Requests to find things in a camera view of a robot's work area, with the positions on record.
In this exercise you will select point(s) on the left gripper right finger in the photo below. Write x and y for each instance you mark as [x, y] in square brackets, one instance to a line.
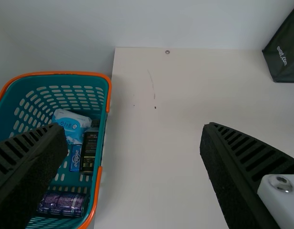
[235, 171]

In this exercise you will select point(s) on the blue gum box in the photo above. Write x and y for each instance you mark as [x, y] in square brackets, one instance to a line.
[75, 157]

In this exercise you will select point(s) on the dark grey bag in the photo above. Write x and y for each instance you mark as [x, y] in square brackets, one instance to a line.
[287, 47]

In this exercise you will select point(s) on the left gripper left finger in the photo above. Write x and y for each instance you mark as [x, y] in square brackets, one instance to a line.
[23, 171]

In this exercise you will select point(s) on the dark coffee bottle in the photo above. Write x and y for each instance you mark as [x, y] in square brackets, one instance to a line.
[89, 148]

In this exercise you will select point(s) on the purple can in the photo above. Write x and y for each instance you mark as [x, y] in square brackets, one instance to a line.
[63, 202]

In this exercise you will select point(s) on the pale blue wipes pack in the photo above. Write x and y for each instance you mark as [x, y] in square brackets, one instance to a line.
[70, 124]

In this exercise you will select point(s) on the teal shopping basket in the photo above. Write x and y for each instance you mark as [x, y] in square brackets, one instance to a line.
[53, 95]

